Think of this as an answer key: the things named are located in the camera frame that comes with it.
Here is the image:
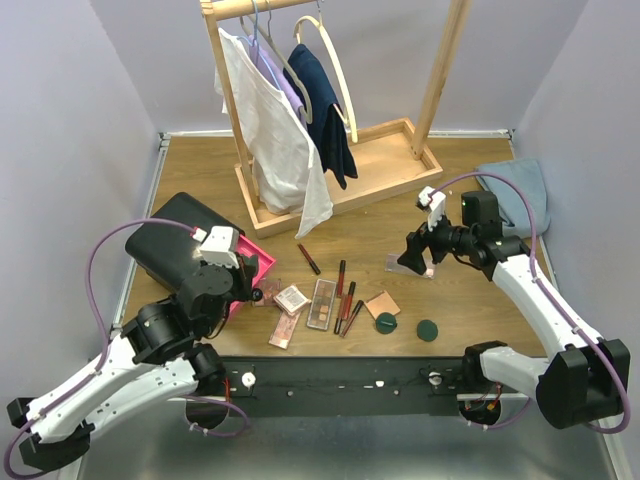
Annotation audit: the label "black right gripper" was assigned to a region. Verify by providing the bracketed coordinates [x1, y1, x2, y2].
[397, 204, 476, 274]

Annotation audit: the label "long eyeshadow palette purple tones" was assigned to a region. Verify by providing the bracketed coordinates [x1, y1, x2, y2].
[385, 253, 435, 279]

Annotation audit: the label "pink drawer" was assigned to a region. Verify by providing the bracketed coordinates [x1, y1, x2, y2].
[236, 234, 277, 288]

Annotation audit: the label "black organizer box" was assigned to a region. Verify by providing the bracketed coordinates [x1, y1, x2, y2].
[125, 192, 244, 292]

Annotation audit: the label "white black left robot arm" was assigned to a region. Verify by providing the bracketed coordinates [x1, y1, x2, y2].
[4, 253, 259, 479]

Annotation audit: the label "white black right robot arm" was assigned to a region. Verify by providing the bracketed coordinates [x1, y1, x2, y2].
[398, 187, 631, 433]

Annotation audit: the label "pink palette behind compact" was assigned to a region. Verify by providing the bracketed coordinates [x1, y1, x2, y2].
[252, 278, 282, 307]

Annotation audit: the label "small square blush compact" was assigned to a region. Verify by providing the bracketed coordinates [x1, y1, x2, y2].
[273, 285, 311, 316]

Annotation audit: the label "rose gold square compact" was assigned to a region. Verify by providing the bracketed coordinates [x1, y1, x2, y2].
[364, 290, 401, 321]

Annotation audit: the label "dark lip pencil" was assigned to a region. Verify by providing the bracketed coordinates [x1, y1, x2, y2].
[297, 243, 321, 275]

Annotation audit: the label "pink palette lower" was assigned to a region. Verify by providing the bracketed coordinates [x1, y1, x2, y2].
[268, 312, 301, 350]

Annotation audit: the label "red lip gloss middle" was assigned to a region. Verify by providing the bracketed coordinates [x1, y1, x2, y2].
[340, 281, 356, 320]

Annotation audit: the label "brown eyeshadow palette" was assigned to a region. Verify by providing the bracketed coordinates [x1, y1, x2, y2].
[306, 279, 337, 331]

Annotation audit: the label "dark red lip liner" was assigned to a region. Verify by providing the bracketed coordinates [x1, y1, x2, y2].
[339, 300, 364, 338]

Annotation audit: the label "wooden clothes rack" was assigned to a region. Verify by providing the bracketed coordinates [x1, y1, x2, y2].
[201, 1, 471, 238]

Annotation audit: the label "white t-shirt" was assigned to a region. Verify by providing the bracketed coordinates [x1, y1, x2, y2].
[219, 29, 333, 239]

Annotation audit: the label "light blue towel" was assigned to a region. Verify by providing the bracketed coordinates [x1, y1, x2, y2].
[477, 158, 550, 238]

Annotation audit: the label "cream wooden hanger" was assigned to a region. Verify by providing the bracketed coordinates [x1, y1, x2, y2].
[293, 14, 359, 144]

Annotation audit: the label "navy blue garment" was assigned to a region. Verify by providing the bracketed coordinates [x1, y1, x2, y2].
[287, 44, 358, 190]

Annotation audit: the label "lavender shirt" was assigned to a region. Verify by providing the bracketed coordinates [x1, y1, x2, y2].
[239, 35, 307, 128]

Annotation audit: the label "grey hanger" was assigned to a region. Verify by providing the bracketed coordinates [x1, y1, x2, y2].
[239, 1, 313, 126]

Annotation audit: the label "blue hanger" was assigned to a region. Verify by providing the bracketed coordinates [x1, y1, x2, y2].
[245, 1, 282, 90]

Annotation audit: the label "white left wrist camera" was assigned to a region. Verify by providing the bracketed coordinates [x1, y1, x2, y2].
[191, 226, 239, 268]

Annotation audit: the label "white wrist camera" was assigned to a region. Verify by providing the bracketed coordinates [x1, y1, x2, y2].
[191, 226, 239, 268]
[416, 186, 446, 231]

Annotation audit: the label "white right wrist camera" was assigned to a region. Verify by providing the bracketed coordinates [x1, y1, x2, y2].
[416, 186, 446, 231]

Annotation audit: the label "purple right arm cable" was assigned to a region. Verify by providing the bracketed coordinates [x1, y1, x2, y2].
[429, 171, 632, 434]

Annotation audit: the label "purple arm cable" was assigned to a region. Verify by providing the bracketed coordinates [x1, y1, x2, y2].
[429, 171, 632, 434]
[0, 219, 201, 476]

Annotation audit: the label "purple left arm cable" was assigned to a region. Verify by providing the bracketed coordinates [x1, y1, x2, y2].
[0, 219, 201, 476]

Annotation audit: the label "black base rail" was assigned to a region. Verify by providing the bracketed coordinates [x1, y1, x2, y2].
[222, 356, 490, 419]

